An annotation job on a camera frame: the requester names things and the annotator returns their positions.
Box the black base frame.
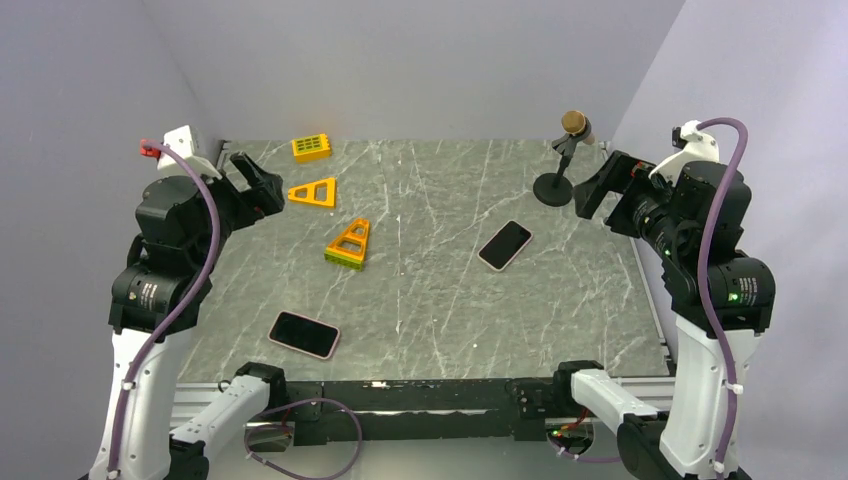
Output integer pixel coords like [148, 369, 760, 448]
[218, 360, 664, 446]

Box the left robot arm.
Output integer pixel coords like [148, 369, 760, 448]
[88, 152, 289, 479]

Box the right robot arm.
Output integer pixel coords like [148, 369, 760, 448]
[551, 151, 776, 479]

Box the yellow grid block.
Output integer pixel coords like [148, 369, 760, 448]
[291, 133, 332, 163]

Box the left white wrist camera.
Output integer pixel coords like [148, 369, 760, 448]
[139, 125, 223, 179]

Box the black microphone stand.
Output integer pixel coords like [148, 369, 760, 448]
[533, 133, 587, 207]

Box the pink phone case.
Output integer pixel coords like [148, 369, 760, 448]
[266, 310, 342, 362]

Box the orange green triangle block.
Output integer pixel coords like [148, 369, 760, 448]
[324, 218, 370, 271]

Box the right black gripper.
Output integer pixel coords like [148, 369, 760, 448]
[572, 147, 687, 257]

